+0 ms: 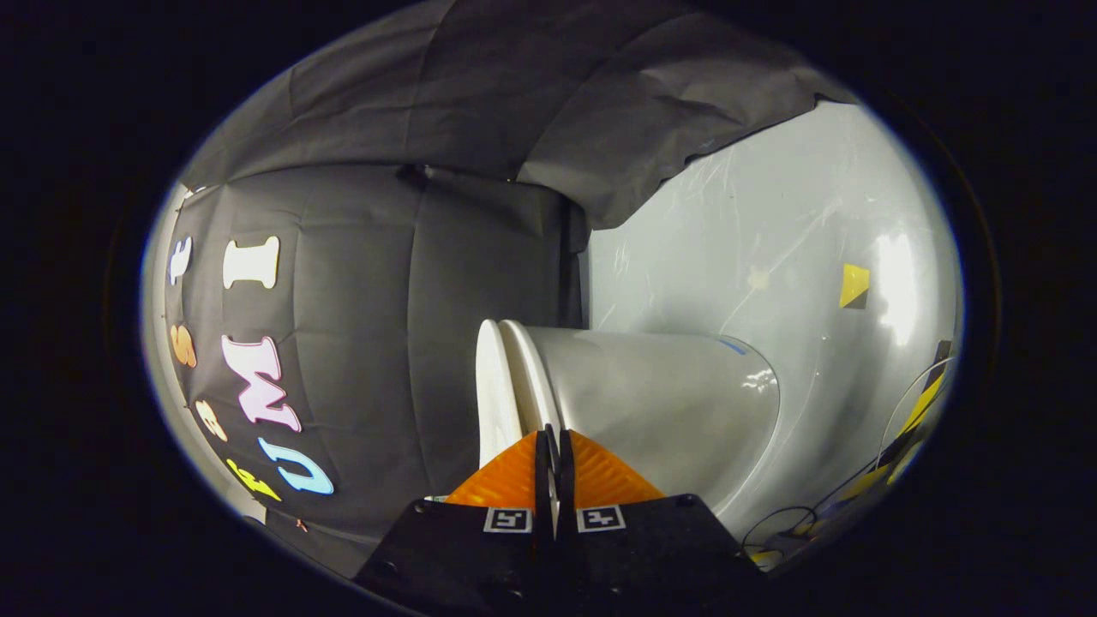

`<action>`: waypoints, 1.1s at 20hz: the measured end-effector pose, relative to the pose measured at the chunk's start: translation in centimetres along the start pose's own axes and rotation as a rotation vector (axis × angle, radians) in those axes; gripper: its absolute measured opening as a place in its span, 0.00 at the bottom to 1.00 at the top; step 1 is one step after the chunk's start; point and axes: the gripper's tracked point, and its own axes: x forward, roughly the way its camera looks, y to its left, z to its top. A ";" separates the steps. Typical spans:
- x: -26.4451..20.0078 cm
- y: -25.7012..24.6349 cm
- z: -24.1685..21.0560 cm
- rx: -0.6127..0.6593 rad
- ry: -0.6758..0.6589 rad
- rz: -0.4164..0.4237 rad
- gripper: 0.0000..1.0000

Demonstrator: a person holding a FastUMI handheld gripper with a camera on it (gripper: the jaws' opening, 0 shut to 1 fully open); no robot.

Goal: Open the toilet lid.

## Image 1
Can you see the white toilet lid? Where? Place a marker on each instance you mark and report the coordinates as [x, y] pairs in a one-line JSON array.
[[494, 394]]

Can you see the yellow triangular floor sticker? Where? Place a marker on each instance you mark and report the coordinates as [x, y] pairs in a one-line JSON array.
[[854, 283]]

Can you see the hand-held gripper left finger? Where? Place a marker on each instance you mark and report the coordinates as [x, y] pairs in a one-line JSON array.
[[542, 480]]

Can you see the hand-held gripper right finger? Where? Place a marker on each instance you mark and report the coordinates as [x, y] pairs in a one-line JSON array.
[[566, 480]]

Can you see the black backdrop cloth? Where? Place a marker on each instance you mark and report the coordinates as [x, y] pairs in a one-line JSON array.
[[377, 300]]

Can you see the white toilet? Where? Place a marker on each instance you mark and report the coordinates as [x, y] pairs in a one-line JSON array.
[[668, 411]]

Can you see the yellow black floor tape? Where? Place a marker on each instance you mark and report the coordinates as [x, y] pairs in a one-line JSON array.
[[922, 408]]

